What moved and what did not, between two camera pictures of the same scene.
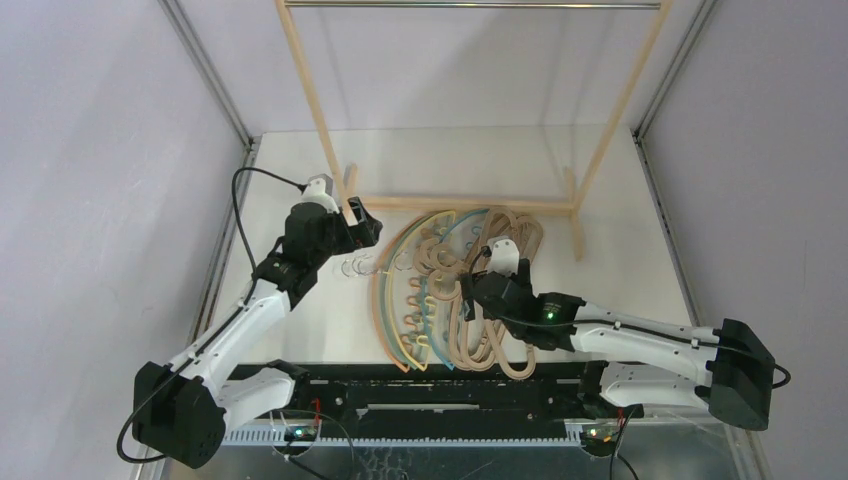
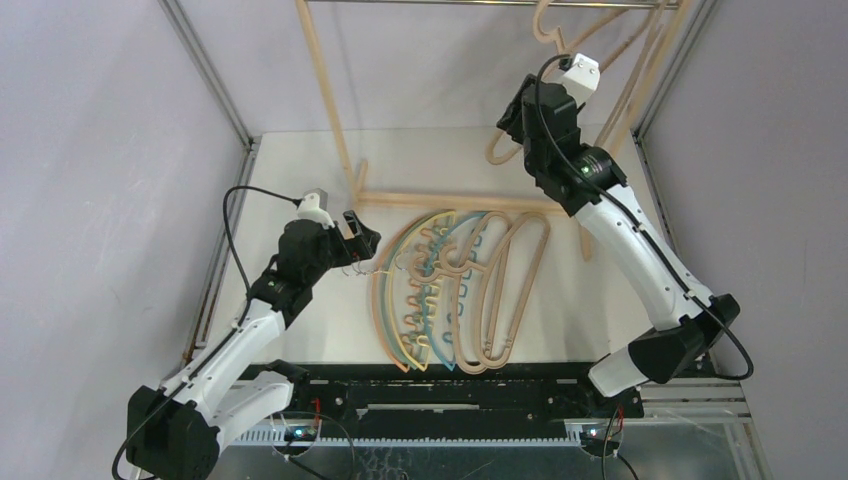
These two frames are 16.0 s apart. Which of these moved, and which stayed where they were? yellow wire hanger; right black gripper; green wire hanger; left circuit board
Moved: right black gripper
Stayed: left circuit board; yellow wire hanger; green wire hanger
